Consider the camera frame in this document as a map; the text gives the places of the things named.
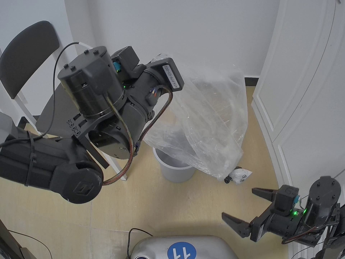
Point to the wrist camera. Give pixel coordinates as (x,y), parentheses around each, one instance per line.
(128,59)
(287,198)

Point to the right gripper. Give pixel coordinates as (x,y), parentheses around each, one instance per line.
(277,225)

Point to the clear plastic bag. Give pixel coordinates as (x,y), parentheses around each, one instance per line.
(215,104)

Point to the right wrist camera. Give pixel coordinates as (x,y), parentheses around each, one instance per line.
(287,198)

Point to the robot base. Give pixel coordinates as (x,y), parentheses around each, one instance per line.
(204,245)

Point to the clear printed wrapper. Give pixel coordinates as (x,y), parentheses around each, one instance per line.
(242,175)

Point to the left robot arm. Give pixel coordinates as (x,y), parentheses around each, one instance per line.
(80,90)

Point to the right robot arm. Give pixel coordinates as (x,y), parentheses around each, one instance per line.
(322,198)

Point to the dark grey white-legged chair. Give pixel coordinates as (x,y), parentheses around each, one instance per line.
(24,55)

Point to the white wardrobe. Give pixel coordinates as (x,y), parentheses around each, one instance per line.
(302,90)

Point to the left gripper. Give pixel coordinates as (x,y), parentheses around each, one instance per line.
(167,74)

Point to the white trash bin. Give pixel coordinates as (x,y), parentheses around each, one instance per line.
(175,174)

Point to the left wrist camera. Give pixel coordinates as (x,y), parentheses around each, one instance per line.
(128,59)

